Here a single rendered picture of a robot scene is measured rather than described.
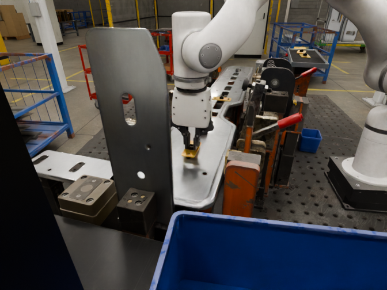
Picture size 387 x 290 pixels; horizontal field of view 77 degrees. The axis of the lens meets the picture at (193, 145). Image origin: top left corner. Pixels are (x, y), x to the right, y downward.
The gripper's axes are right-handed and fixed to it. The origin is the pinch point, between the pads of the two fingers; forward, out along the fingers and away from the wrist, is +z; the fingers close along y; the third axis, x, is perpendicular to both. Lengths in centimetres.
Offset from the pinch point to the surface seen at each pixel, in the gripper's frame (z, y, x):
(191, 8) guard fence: -22, 225, -757
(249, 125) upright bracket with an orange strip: -12.1, -15.4, 11.4
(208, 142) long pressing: 3.6, -3.4, -6.8
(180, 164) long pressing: 3.6, 1.1, 6.9
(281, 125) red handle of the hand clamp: -8.4, -22.3, 1.1
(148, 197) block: -4.3, -0.6, 28.3
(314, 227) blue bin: -12.5, -24.1, 35.7
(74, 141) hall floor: 104, 183, -139
